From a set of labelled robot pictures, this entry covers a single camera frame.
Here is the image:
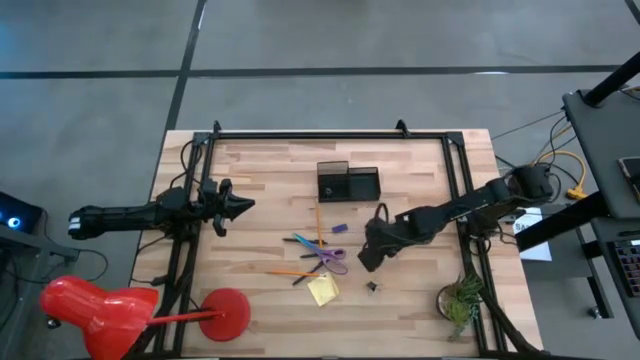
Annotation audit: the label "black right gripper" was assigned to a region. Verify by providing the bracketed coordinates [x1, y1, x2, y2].
[356, 213, 407, 274]

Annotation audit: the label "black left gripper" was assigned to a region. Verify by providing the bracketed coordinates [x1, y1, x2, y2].
[199, 178, 257, 238]

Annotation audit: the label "purple and teal scissors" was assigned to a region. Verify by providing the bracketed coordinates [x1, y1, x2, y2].
[292, 232, 350, 277]

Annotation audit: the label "orange pencil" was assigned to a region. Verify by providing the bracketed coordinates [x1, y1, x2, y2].
[313, 198, 324, 249]
[265, 269, 323, 279]

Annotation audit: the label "black mesh desk organizer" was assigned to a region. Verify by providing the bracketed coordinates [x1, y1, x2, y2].
[316, 160, 382, 204]

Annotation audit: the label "yellow sticky note pad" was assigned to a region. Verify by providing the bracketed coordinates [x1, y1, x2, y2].
[306, 272, 341, 308]

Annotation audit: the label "small potted green plant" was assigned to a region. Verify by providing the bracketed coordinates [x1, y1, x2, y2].
[435, 272, 487, 344]

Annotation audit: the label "white paper sheet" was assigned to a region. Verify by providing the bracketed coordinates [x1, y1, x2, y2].
[512, 207, 554, 263]

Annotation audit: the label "red desk lamp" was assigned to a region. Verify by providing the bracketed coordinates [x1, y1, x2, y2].
[39, 275, 253, 360]

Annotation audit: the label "black desk crossbar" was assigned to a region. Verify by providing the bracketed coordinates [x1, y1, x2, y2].
[514, 191, 610, 252]

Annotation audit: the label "grey metal stand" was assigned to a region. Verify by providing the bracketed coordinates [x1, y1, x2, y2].
[0, 223, 81, 264]

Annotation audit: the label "black computer with blue light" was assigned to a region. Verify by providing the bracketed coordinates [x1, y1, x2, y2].
[0, 191, 44, 235]

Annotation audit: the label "grey side desk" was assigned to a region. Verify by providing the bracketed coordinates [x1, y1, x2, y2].
[562, 88, 640, 342]

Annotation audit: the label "keyboard with lit keys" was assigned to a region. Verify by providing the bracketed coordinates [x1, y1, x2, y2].
[612, 238, 640, 298]

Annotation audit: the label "dark phone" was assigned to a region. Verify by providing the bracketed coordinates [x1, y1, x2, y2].
[618, 156, 640, 202]

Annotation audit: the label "black slanted pole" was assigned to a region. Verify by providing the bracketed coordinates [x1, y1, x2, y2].
[582, 49, 640, 109]

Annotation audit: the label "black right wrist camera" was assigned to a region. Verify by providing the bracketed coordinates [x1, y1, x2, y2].
[368, 215, 397, 240]

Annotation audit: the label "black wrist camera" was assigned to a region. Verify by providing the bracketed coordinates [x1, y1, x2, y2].
[368, 215, 397, 240]
[200, 178, 220, 202]

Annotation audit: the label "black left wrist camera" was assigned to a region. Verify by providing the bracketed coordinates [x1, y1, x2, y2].
[200, 178, 220, 202]

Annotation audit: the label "black aluminium table frame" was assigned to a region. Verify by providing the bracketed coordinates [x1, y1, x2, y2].
[124, 119, 551, 360]

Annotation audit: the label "yellow cable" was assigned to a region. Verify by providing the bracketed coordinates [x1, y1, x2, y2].
[535, 149, 591, 202]

